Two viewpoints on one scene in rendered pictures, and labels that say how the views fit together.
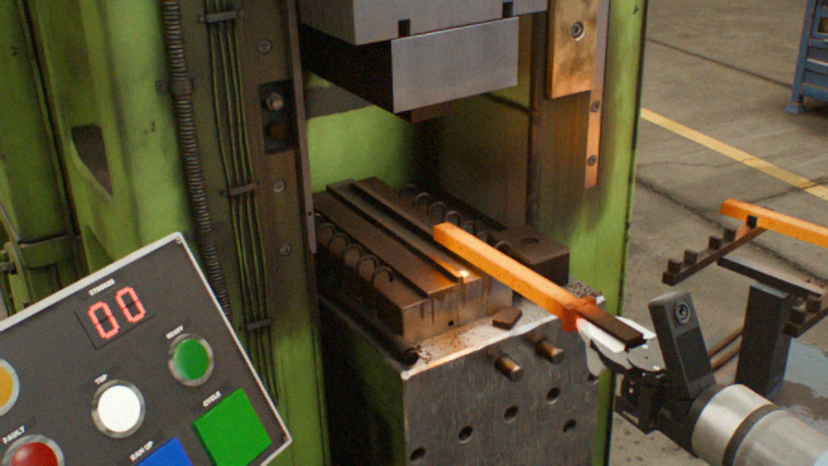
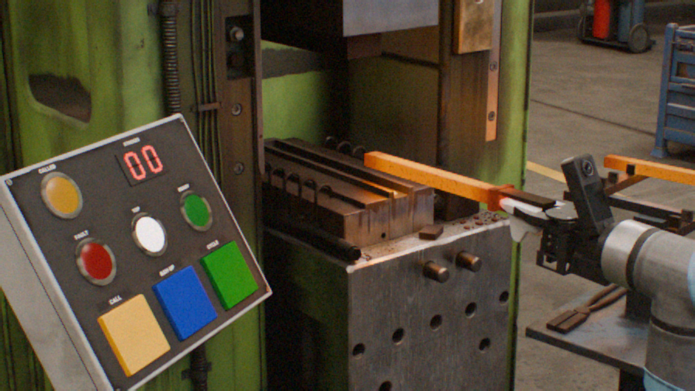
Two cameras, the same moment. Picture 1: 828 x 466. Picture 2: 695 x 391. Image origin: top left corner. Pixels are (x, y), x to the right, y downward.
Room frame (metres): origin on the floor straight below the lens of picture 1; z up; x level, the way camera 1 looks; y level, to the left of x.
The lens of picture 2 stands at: (-0.48, 0.20, 1.53)
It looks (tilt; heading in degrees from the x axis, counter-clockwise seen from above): 18 degrees down; 352
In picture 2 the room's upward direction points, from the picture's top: straight up
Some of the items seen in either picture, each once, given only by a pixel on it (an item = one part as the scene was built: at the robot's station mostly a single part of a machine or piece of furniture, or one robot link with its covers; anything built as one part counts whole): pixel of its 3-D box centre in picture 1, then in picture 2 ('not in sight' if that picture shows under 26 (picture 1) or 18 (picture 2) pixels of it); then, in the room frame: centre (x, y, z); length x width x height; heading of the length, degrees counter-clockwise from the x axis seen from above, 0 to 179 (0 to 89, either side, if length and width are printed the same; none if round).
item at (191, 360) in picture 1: (190, 360); (196, 211); (0.81, 0.24, 1.09); 0.05 x 0.03 x 0.04; 121
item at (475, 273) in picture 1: (398, 225); (326, 165); (1.33, 0.01, 0.99); 0.42 x 0.05 x 0.01; 31
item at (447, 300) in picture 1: (386, 248); (316, 186); (1.31, 0.03, 0.96); 0.42 x 0.20 x 0.09; 31
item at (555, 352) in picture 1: (550, 351); (468, 261); (1.12, -0.21, 0.87); 0.04 x 0.03 x 0.03; 31
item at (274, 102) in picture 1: (275, 116); (236, 46); (1.16, 0.17, 1.24); 0.03 x 0.03 x 0.07; 31
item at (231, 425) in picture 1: (230, 434); (227, 275); (0.78, 0.20, 1.01); 0.07 x 0.05 x 0.07; 146
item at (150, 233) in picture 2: (118, 409); (149, 234); (0.73, 0.30, 1.09); 0.05 x 0.03 x 0.04; 121
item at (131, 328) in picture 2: not in sight; (132, 335); (0.62, 0.31, 1.01); 0.07 x 0.05 x 0.07; 146
